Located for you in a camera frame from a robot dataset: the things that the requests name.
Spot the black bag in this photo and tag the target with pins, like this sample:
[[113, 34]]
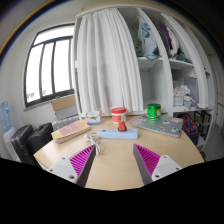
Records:
[[40, 137]]

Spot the white curtain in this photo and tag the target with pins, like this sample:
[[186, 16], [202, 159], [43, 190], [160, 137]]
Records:
[[108, 71]]

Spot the white shelving unit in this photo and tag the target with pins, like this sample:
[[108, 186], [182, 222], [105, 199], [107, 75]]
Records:
[[165, 51]]

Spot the white radiator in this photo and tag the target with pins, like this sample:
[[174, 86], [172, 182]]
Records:
[[65, 117]]

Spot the colourful patterned bag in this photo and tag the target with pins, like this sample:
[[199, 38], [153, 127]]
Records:
[[189, 126]]

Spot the light blue power strip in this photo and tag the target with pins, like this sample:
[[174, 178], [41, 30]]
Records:
[[116, 134]]

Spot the grey laptop with stickers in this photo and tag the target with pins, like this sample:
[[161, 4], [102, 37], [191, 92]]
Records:
[[167, 125]]

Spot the water cooler bottle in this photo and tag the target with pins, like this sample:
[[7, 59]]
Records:
[[5, 116]]

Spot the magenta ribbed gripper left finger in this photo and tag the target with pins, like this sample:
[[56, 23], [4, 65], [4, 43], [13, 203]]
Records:
[[75, 169]]

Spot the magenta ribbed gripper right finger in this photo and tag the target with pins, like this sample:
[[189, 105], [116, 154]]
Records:
[[153, 167]]

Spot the black framed window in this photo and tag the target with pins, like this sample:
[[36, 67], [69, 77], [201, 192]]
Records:
[[48, 69]]

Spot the white items on shelf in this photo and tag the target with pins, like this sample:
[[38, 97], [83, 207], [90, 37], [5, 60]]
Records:
[[186, 94]]

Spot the small white card box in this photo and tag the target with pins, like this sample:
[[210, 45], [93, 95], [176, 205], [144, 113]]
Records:
[[93, 118]]

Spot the black suitcase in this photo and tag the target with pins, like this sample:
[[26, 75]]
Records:
[[20, 143]]

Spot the green lidded can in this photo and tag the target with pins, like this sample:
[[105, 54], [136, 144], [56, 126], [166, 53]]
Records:
[[153, 111]]

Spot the tan and pink book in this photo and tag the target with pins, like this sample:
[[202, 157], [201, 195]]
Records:
[[70, 131]]

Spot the red charger plug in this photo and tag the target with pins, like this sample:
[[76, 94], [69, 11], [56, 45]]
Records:
[[121, 126]]

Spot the red and white jar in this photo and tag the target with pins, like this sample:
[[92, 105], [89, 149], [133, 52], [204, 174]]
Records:
[[119, 114]]

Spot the cardboard box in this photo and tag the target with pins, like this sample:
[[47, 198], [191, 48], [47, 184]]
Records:
[[63, 102]]

